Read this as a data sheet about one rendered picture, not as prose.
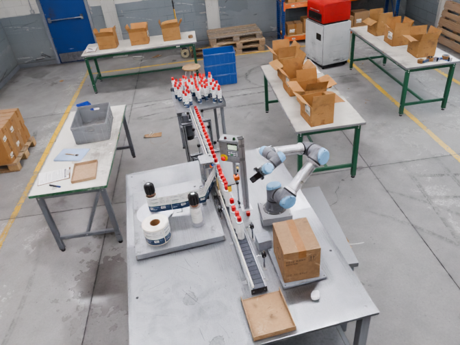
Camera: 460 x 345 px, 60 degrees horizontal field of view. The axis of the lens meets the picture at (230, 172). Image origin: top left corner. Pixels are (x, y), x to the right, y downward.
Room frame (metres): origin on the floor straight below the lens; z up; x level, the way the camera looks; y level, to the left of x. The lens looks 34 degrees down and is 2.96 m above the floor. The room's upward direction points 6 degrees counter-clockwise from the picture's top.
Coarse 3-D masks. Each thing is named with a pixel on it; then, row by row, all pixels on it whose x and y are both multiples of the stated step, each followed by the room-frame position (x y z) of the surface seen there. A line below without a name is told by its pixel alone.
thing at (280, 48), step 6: (276, 42) 6.00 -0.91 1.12; (282, 42) 6.01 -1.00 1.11; (288, 42) 6.01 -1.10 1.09; (294, 42) 5.92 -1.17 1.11; (276, 48) 5.99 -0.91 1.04; (282, 48) 5.63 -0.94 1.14; (288, 48) 5.64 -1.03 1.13; (294, 48) 5.65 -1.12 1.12; (276, 54) 5.73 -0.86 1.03; (282, 54) 5.64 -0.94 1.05; (288, 54) 5.65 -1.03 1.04; (294, 54) 5.66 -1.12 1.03
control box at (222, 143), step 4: (228, 136) 2.66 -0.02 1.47; (232, 136) 2.65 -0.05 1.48; (236, 136) 2.64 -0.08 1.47; (220, 140) 2.62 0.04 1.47; (224, 140) 2.60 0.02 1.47; (228, 140) 2.59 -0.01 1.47; (232, 140) 2.59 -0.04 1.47; (236, 140) 2.58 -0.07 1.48; (220, 144) 2.61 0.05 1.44; (224, 144) 2.60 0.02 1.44; (220, 148) 2.61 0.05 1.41; (224, 148) 2.60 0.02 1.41; (220, 152) 2.61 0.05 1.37; (224, 152) 2.60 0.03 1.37; (236, 152) 2.56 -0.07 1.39; (220, 156) 2.61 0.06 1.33; (224, 156) 2.60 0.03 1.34; (228, 156) 2.59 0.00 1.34; (232, 156) 2.57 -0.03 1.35; (228, 160) 2.59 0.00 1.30; (232, 160) 2.58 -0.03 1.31; (236, 160) 2.56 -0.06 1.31
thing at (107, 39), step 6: (96, 30) 8.09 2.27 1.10; (102, 30) 8.22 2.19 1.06; (108, 30) 8.21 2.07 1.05; (114, 30) 8.06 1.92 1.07; (96, 36) 7.88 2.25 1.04; (102, 36) 7.89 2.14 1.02; (108, 36) 7.89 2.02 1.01; (114, 36) 7.95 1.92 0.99; (102, 42) 7.90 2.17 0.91; (108, 42) 7.90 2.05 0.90; (114, 42) 7.89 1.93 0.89; (102, 48) 7.90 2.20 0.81; (108, 48) 7.89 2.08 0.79; (114, 48) 7.89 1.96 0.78
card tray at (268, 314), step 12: (252, 300) 1.64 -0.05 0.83; (264, 300) 1.63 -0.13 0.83; (276, 300) 1.62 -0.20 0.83; (252, 312) 1.55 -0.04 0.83; (264, 312) 1.54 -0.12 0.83; (276, 312) 1.53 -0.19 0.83; (288, 312) 1.52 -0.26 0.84; (252, 324) 1.46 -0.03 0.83; (264, 324) 1.45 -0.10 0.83; (276, 324) 1.44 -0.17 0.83; (288, 324) 1.43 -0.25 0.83; (264, 336) 1.37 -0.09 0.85
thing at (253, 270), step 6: (216, 186) 2.90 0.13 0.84; (222, 198) 2.67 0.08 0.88; (228, 210) 2.50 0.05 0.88; (240, 240) 2.14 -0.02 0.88; (246, 240) 2.13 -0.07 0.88; (240, 246) 2.08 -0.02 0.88; (246, 246) 2.07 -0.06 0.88; (246, 252) 2.02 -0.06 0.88; (246, 258) 1.96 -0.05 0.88; (252, 258) 1.95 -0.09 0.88; (246, 264) 1.90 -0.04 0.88; (252, 264) 1.90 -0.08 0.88; (252, 270) 1.84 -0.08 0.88; (258, 270) 1.84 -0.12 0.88; (252, 276) 1.79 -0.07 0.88; (258, 276) 1.79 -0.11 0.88; (258, 282) 1.74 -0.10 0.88
